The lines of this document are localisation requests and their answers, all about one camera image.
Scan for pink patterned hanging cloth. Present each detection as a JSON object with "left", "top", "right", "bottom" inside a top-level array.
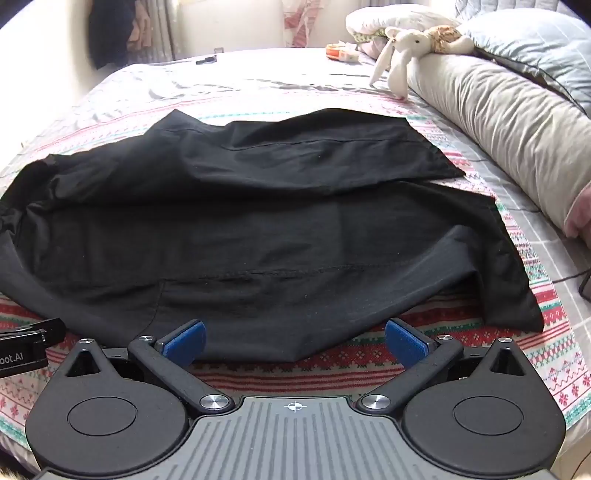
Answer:
[{"left": 283, "top": 0, "right": 324, "bottom": 47}]

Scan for beige patterned curtain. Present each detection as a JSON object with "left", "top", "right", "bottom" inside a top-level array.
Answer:
[{"left": 134, "top": 0, "right": 178, "bottom": 61}]

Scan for brown floral plush toy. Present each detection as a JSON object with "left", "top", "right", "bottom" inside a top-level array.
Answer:
[{"left": 425, "top": 25, "right": 475, "bottom": 55}]

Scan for folded white quilt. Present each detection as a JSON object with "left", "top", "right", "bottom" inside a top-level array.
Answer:
[{"left": 345, "top": 4, "right": 462, "bottom": 42}]

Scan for red green patterned blanket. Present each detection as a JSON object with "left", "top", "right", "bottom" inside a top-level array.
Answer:
[{"left": 0, "top": 88, "right": 587, "bottom": 444}]

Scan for dark hanging clothes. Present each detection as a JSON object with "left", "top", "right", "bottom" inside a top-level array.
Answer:
[{"left": 88, "top": 0, "right": 139, "bottom": 70}]

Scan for light blue checked pillow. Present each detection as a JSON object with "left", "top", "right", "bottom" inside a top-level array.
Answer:
[{"left": 459, "top": 16, "right": 591, "bottom": 116}]

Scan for black pants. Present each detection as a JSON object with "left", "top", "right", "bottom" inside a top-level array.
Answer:
[{"left": 0, "top": 107, "right": 544, "bottom": 363}]

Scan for orange packet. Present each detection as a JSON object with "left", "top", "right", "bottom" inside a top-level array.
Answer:
[{"left": 326, "top": 41, "right": 361, "bottom": 63}]

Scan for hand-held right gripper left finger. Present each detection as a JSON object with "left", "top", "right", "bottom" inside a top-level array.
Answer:
[{"left": 62, "top": 320, "right": 235, "bottom": 414}]

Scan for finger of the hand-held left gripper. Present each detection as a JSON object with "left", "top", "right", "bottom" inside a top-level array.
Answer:
[{"left": 0, "top": 318, "right": 66, "bottom": 346}]

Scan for grey quilted headboard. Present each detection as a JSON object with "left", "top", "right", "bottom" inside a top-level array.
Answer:
[{"left": 455, "top": 0, "right": 591, "bottom": 38}]

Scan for white plush rabbit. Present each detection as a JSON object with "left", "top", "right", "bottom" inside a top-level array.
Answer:
[{"left": 368, "top": 25, "right": 437, "bottom": 101}]

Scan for long beige bolster pillow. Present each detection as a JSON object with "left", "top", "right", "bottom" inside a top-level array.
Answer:
[{"left": 406, "top": 50, "right": 591, "bottom": 239}]

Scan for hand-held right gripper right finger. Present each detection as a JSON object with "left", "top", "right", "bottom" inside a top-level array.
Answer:
[{"left": 358, "top": 318, "right": 532, "bottom": 414}]

